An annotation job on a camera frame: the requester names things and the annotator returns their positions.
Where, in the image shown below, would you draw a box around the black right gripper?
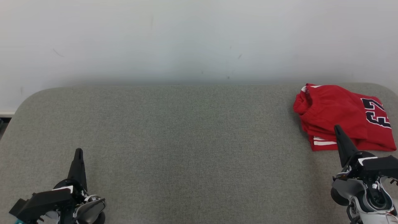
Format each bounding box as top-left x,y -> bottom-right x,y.
334,125 -> 398,180

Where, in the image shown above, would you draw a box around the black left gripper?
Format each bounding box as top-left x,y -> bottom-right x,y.
9,148 -> 89,224

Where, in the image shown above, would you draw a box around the red jersey with white sleeves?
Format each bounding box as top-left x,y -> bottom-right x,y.
306,93 -> 397,152

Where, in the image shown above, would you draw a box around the red shorts with white stripe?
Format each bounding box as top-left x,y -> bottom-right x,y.
293,83 -> 370,141

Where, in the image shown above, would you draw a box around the grey fabric sofa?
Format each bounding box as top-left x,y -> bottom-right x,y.
0,82 -> 398,224

